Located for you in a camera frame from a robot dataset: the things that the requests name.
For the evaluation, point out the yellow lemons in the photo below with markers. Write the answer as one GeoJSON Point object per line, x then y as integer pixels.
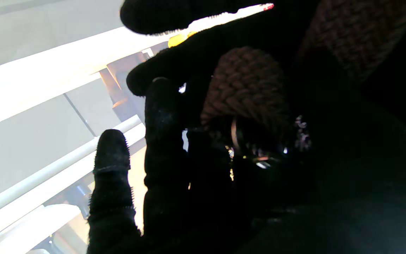
{"type": "Point", "coordinates": [178, 39]}

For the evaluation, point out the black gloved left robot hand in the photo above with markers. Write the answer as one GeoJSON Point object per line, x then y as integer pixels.
{"type": "Point", "coordinates": [196, 56]}

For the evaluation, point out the dark brown woven belt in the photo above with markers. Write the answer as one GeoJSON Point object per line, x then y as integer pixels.
{"type": "Point", "coordinates": [248, 88]}

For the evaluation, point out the plate with red food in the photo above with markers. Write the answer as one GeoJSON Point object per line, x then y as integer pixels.
{"type": "Point", "coordinates": [269, 6]}

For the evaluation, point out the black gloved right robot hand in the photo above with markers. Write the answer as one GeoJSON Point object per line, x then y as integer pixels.
{"type": "Point", "coordinates": [164, 197]}

